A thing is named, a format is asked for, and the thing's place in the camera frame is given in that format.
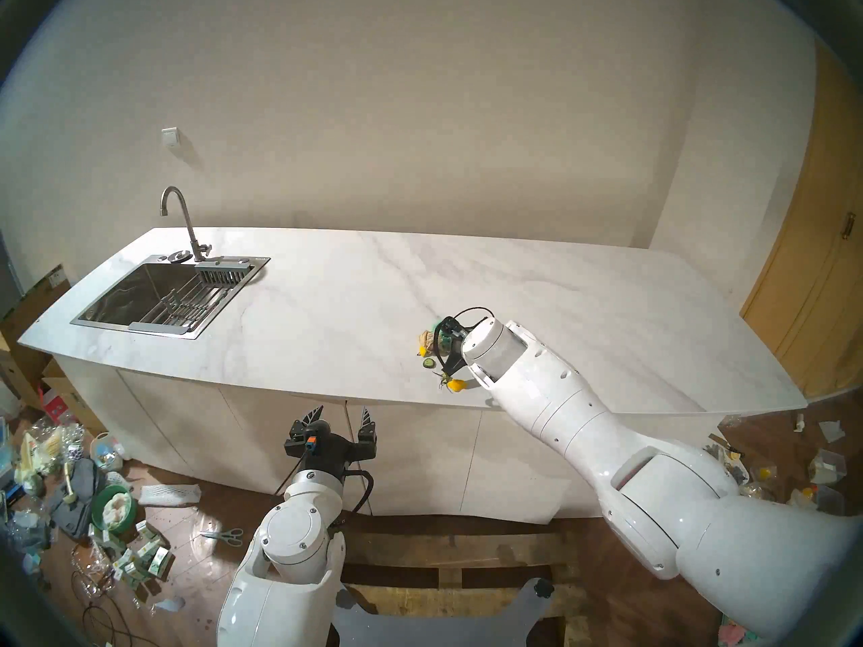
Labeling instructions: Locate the clear plastic container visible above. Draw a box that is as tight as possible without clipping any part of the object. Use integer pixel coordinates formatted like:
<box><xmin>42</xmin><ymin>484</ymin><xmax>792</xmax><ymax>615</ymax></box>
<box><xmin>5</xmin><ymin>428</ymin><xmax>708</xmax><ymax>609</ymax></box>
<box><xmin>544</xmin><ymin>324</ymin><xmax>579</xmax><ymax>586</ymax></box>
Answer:
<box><xmin>808</xmin><ymin>449</ymin><xmax>847</xmax><ymax>485</ymax></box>
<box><xmin>812</xmin><ymin>484</ymin><xmax>847</xmax><ymax>516</ymax></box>

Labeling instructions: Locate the thin black floor cable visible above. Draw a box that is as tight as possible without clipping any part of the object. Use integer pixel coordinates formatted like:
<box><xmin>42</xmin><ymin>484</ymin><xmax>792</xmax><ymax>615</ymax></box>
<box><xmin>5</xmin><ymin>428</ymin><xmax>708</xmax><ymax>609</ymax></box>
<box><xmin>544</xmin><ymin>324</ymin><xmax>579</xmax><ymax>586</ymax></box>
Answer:
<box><xmin>71</xmin><ymin>565</ymin><xmax>146</xmax><ymax>647</ymax></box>

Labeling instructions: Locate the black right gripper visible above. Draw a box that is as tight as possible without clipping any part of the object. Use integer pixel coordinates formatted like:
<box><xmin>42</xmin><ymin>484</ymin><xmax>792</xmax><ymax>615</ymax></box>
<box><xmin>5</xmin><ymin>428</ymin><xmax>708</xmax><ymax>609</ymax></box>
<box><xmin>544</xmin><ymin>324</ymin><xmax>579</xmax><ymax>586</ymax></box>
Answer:
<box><xmin>434</xmin><ymin>317</ymin><xmax>473</xmax><ymax>377</ymax></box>

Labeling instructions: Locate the grey sink drain rack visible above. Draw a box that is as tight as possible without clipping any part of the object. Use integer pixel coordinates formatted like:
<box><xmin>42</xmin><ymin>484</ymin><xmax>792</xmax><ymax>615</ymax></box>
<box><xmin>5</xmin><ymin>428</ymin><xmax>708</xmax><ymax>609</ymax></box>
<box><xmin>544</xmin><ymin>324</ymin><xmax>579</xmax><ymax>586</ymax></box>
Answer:
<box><xmin>128</xmin><ymin>260</ymin><xmax>252</xmax><ymax>335</ymax></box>

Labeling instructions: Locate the white kitchen counter cabinet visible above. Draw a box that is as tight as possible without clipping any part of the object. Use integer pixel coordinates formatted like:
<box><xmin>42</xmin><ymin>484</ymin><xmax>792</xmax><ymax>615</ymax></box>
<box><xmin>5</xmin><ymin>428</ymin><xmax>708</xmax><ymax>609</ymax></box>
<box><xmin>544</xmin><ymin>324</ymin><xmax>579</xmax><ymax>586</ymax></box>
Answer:
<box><xmin>53</xmin><ymin>352</ymin><xmax>727</xmax><ymax>525</ymax></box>

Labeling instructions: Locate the green bowl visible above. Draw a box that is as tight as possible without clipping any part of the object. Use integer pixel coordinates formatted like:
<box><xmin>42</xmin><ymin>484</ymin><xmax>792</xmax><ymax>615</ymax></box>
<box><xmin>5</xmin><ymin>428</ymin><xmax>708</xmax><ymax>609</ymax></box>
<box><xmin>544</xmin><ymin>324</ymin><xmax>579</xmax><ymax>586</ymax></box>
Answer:
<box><xmin>91</xmin><ymin>484</ymin><xmax>138</xmax><ymax>535</ymax></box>

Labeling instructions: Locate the stainless steel sink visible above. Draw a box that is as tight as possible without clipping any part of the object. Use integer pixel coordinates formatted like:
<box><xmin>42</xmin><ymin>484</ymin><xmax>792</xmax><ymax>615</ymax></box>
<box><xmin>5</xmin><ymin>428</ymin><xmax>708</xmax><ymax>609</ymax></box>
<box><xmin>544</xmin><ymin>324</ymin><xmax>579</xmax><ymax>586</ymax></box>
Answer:
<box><xmin>70</xmin><ymin>255</ymin><xmax>271</xmax><ymax>340</ymax></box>

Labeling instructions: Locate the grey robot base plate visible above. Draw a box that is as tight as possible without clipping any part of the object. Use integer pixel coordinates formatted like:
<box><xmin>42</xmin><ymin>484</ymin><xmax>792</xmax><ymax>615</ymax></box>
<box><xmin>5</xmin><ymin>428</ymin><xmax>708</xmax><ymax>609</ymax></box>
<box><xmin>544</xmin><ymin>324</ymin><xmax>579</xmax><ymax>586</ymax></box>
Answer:
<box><xmin>330</xmin><ymin>577</ymin><xmax>556</xmax><ymax>647</ymax></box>

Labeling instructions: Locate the wooden door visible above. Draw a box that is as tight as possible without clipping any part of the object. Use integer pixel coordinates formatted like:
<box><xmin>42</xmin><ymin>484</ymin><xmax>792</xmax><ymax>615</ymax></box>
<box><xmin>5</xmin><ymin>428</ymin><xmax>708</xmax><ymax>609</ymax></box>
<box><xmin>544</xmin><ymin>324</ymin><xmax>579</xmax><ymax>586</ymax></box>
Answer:
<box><xmin>740</xmin><ymin>42</ymin><xmax>863</xmax><ymax>400</ymax></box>

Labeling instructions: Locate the white plastic jug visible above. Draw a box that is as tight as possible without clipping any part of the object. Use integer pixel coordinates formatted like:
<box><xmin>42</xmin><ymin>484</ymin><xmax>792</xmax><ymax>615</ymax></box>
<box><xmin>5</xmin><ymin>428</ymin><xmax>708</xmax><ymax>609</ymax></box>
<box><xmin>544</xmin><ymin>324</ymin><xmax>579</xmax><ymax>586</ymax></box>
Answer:
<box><xmin>90</xmin><ymin>432</ymin><xmax>123</xmax><ymax>472</ymax></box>

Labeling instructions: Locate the grey fabric bag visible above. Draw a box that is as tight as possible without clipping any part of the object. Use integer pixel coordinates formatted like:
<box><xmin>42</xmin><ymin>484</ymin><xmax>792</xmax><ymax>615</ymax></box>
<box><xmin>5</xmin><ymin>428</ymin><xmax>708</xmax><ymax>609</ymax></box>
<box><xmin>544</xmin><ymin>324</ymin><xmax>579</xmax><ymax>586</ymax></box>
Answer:
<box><xmin>51</xmin><ymin>458</ymin><xmax>107</xmax><ymax>540</ymax></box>

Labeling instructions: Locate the white foam net sleeve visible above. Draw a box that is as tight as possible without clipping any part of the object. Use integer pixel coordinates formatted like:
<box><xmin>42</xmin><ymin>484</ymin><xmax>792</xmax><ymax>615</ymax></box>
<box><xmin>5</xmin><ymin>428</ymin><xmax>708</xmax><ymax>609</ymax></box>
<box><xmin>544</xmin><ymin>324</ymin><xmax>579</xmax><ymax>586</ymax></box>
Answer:
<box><xmin>138</xmin><ymin>484</ymin><xmax>202</xmax><ymax>507</ymax></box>

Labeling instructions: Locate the wooden pallet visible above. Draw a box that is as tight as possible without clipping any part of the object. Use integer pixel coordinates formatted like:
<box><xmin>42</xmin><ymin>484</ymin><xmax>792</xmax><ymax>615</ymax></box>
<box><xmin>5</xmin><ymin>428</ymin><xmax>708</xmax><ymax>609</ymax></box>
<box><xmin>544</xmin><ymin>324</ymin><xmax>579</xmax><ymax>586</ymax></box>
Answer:
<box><xmin>330</xmin><ymin>513</ymin><xmax>607</xmax><ymax>647</ymax></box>

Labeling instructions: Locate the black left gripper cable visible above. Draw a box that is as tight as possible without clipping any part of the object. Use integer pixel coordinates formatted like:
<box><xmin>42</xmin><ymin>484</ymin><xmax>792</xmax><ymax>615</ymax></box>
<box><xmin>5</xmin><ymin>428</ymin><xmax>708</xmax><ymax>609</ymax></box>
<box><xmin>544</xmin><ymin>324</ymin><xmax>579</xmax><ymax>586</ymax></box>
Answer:
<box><xmin>272</xmin><ymin>450</ymin><xmax>375</xmax><ymax>520</ymax></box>

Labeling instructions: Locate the curved metal faucet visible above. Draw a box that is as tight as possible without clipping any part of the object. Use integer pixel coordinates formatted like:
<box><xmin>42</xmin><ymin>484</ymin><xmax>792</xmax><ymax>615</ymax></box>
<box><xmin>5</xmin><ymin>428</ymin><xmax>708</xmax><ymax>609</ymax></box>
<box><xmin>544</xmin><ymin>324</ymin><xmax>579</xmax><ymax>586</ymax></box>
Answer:
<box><xmin>160</xmin><ymin>186</ymin><xmax>212</xmax><ymax>263</ymax></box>

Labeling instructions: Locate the cardboard box with red label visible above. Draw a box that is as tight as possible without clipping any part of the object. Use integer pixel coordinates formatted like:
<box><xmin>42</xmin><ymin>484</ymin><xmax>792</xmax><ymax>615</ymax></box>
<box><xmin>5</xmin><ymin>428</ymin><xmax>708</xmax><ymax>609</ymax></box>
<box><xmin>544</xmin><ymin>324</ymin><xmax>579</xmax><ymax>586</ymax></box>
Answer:
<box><xmin>39</xmin><ymin>376</ymin><xmax>107</xmax><ymax>437</ymax></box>

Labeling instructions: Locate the pale yellow plastic bag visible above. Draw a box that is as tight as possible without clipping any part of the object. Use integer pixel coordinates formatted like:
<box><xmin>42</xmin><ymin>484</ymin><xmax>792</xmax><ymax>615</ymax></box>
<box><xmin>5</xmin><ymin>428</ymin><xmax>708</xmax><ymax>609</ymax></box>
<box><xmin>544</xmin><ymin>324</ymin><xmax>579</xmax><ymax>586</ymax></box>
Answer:
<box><xmin>15</xmin><ymin>431</ymin><xmax>47</xmax><ymax>498</ymax></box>

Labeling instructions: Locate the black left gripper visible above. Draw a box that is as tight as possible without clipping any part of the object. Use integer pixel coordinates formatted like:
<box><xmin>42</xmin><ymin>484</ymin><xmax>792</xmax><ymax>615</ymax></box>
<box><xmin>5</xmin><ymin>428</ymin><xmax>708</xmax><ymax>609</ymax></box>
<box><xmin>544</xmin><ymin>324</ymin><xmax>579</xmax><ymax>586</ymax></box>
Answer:
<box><xmin>284</xmin><ymin>403</ymin><xmax>378</xmax><ymax>476</ymax></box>

